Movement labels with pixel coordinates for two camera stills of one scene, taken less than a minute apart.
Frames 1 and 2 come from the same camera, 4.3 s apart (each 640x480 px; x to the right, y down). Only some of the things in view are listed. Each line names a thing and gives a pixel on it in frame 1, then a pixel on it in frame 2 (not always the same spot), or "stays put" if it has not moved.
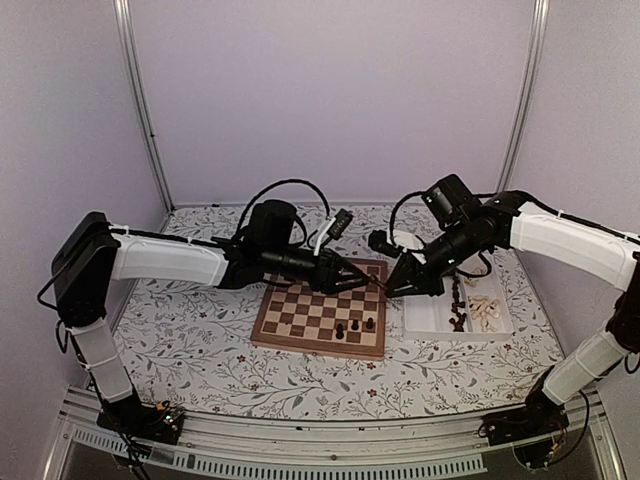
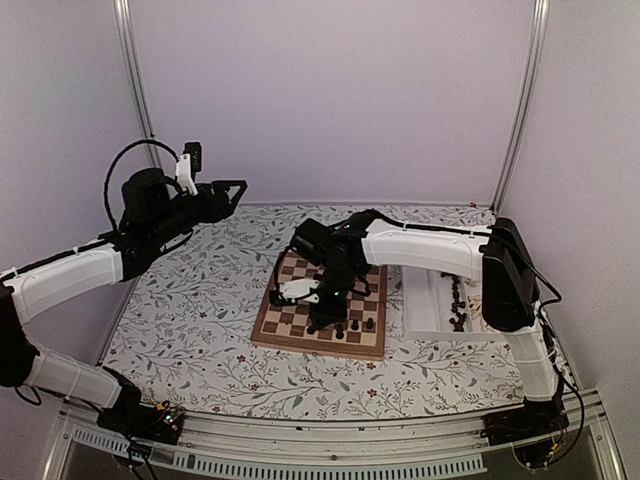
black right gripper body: x=460 y=247 → x=339 y=281
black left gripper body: x=276 y=259 → x=169 y=223
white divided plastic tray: x=427 y=317 stays put
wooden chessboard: x=346 y=323 stays put
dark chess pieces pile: x=456 y=306 stays put
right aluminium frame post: x=537 y=34 stays put
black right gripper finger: x=409 y=277 → x=322 y=314
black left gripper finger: x=338 y=274 → x=236 y=189
